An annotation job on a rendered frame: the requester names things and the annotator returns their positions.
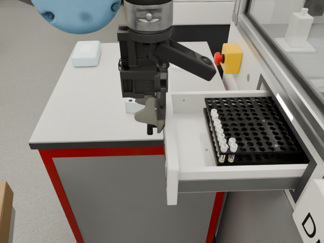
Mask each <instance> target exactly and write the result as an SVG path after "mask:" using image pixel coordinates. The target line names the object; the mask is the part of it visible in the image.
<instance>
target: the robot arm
mask: <svg viewBox="0 0 324 243"><path fill-rule="evenodd" d="M18 1H21V2H24V3H26V4H29V5H31V6H34V7H35V8H36V10H37V11H38V12H39V14H40V15H41V16H42V17H43V18H44V19H45V20H46V21H47V22H48V23H49V24H51V25H52V26H54V27H55V28H57V29H59V30H61V31H64V32H67V33H71V34H79V35H80V34H89V33H93V32H96V31H98V30H100V29H102V28H104V27H105V26H106V25H107V24H108V23H110V22H111V20H112V19H113V18H114V17H115V15H116V13H117V11H118V9H119V8H120V4H121V0H18ZM123 1H124V13H125V23H126V24H119V26H118V31H117V39H118V41H119V45H120V54H121V58H120V59H119V62H118V69H119V71H120V79H121V91H122V97H123V98H128V97H133V99H135V101H136V103H138V104H141V105H145V107H144V109H142V110H140V111H138V112H136V113H135V114H134V119H135V120H136V121H137V122H142V123H147V124H152V125H155V126H157V133H158V134H159V133H161V131H162V130H163V128H164V127H165V118H166V93H167V92H168V68H169V66H170V63H171V64H173V65H175V66H177V67H179V68H181V69H183V70H185V71H188V72H190V73H192V74H194V75H196V76H198V77H200V78H202V79H204V80H206V81H211V79H212V78H213V77H214V76H215V74H216V68H215V66H214V64H213V62H212V60H211V59H209V58H208V57H206V56H203V55H201V54H199V53H197V52H195V51H193V50H191V49H189V48H187V47H186V46H184V45H182V44H180V43H178V42H176V41H174V40H172V39H170V37H171V33H172V24H173V4H174V0H123ZM155 108H156V109H155Z"/></svg>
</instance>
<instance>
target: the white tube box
mask: <svg viewBox="0 0 324 243"><path fill-rule="evenodd" d="M144 107H145V105H141V104H138V103H136V101H135V99H133V97H128V98H126V100H125V110H126V112H132V113H136V112H138V111H140V110H142V109H144Z"/></svg>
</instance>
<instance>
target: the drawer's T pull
mask: <svg viewBox="0 0 324 243"><path fill-rule="evenodd" d="M153 128H157V126H155V125H152V124H147V135H153Z"/></svg>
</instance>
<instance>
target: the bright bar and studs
mask: <svg viewBox="0 0 324 243"><path fill-rule="evenodd" d="M200 142H201V147H202V152H203V157H204V162H205V166H206V167H211V166H213V162H212V157H211V153H210V149H209V145H208V141H207V137H206V133H200Z"/></svg>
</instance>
